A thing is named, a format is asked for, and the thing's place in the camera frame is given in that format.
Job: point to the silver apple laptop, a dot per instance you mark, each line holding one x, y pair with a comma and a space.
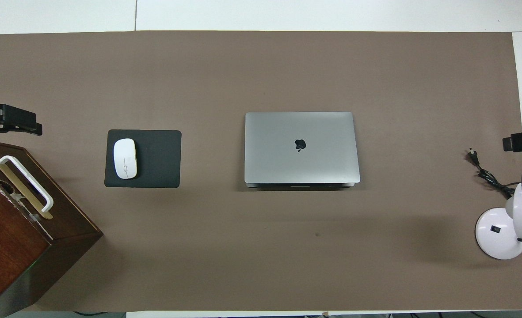
302, 132

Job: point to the brown table mat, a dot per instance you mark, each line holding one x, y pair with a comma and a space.
243, 66

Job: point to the white desk lamp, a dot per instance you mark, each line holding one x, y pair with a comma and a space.
499, 232

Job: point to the white computer mouse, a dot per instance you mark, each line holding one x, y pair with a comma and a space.
125, 158

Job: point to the black mouse pad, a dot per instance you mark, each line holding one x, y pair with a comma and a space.
159, 159

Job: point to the dark wooden box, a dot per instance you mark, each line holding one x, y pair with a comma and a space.
9, 247

